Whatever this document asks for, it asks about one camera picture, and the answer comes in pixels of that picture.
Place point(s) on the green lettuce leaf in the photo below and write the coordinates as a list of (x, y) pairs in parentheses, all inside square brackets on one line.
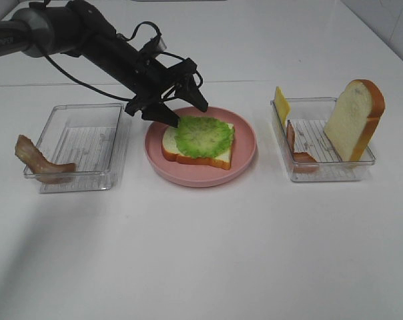
[(203, 137)]

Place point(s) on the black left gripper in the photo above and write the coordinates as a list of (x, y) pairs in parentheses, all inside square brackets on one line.
[(163, 83)]

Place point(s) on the pink bacon strip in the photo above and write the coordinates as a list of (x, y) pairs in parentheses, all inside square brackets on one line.
[(305, 163)]

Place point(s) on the yellow cheese slice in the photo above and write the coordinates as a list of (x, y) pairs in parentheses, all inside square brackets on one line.
[(282, 109)]

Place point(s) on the pink round plate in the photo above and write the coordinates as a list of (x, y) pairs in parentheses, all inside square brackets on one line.
[(243, 151)]

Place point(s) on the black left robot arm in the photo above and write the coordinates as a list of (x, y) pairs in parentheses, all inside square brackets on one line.
[(79, 29)]

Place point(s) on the brown bacon strip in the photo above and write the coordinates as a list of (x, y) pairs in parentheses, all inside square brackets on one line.
[(27, 152)]

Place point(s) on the right clear plastic tray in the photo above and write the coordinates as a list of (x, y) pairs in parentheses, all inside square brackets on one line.
[(308, 117)]

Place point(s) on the toast bread slice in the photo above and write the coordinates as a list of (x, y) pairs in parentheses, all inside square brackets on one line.
[(354, 119), (172, 153)]

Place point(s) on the clear plastic tray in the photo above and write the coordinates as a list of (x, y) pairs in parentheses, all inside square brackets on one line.
[(94, 137), (308, 117)]

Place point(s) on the left clear plastic tray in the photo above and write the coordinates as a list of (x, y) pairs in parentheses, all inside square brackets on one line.
[(94, 137)]

